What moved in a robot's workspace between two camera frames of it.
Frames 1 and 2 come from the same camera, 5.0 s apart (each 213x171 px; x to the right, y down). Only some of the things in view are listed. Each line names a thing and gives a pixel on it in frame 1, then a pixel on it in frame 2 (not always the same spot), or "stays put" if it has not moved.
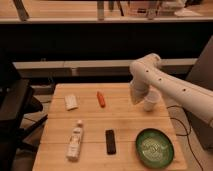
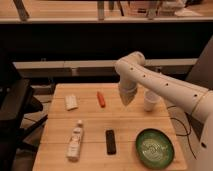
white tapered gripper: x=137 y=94 → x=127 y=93
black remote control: x=111 y=148 stays put
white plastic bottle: x=74 y=145 stays put
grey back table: x=105 y=69 stays put
